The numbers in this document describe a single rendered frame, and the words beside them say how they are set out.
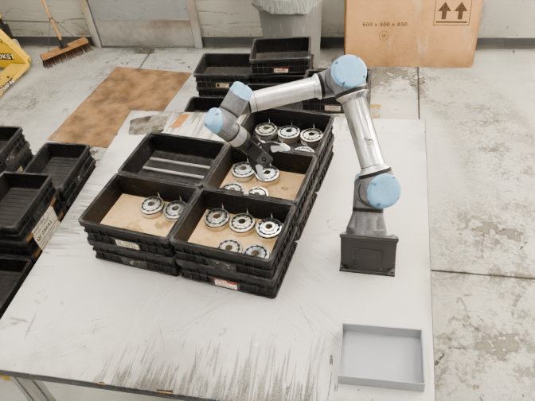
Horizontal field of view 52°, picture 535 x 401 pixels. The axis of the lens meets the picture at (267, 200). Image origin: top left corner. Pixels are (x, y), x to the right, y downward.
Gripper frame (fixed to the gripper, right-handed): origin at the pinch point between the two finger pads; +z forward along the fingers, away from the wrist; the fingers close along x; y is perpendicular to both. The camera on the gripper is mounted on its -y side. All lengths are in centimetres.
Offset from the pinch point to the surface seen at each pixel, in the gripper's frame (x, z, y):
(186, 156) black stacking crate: 24, 2, 58
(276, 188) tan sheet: 8.9, 19.5, 14.9
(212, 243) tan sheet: 38.6, -0.3, 2.5
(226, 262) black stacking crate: 38.4, -2.3, -12.9
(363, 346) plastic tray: 29, 31, -56
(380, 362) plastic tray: 29, 33, -64
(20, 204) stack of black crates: 103, -23, 121
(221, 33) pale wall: -50, 105, 301
